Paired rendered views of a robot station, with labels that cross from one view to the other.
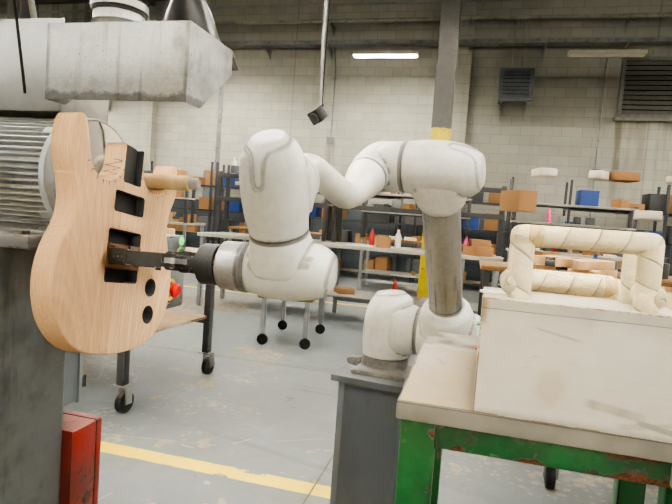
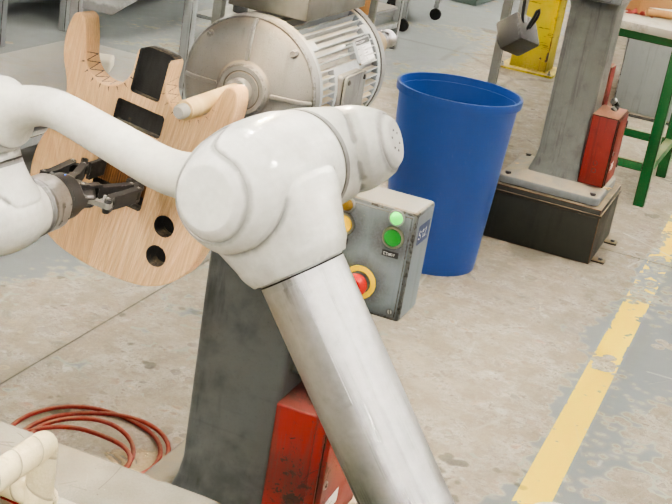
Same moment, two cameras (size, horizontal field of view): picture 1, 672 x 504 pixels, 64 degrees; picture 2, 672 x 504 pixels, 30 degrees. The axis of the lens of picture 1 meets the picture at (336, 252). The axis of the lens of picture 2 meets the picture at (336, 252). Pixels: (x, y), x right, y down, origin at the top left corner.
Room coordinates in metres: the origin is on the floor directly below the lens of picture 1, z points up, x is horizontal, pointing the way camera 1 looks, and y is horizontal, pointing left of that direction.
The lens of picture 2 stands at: (1.56, -1.56, 1.77)
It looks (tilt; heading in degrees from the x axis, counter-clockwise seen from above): 20 degrees down; 95
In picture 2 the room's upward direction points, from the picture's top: 10 degrees clockwise
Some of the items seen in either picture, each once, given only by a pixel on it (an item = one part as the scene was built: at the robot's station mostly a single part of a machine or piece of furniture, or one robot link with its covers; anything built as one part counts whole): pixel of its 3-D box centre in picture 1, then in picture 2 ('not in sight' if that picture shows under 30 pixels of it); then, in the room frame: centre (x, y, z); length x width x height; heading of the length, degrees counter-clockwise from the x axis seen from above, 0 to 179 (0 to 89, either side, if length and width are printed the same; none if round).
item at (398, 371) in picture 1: (379, 362); not in sight; (1.79, -0.17, 0.73); 0.22 x 0.18 x 0.06; 68
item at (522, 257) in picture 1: (521, 266); not in sight; (0.80, -0.27, 1.15); 0.03 x 0.03 x 0.09
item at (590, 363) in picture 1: (568, 355); not in sight; (0.82, -0.37, 1.02); 0.27 x 0.15 x 0.17; 76
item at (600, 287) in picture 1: (565, 284); not in sight; (0.93, -0.40, 1.12); 0.20 x 0.03 x 0.03; 75
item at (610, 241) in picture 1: (586, 239); not in sight; (0.77, -0.36, 1.20); 0.20 x 0.03 x 0.03; 75
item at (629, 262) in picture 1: (632, 273); not in sight; (0.83, -0.46, 1.15); 0.03 x 0.03 x 0.09
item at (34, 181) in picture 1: (33, 174); (292, 75); (1.24, 0.70, 1.25); 0.41 x 0.27 x 0.26; 76
